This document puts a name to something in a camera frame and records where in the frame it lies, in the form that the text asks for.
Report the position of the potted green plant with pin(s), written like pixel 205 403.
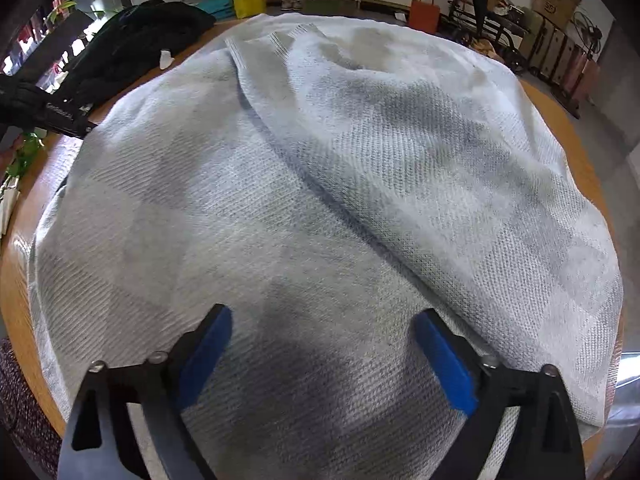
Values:
pixel 65 5

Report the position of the dark speckled cloth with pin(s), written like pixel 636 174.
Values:
pixel 25 410

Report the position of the olive green crate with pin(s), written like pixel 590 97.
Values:
pixel 330 7

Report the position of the black striped garment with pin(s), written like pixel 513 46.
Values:
pixel 140 30

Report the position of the olive green suitcase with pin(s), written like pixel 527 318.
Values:
pixel 535 40
pixel 557 55

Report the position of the black standing fan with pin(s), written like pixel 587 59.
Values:
pixel 587 27

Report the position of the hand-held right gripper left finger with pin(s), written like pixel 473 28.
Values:
pixel 205 355

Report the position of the yellow shopping bag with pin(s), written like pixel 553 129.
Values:
pixel 249 5

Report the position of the grey knit sweater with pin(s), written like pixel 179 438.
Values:
pixel 325 185

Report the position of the tan crumpled cloth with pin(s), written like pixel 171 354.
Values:
pixel 482 46

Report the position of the green plastic bottle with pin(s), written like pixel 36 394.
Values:
pixel 27 152

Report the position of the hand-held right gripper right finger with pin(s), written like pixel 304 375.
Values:
pixel 447 360

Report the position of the orange paper bag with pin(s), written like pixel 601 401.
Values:
pixel 424 17

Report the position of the pair of light sneakers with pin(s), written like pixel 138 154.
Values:
pixel 291 4

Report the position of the teal flat case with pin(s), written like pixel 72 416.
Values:
pixel 212 4

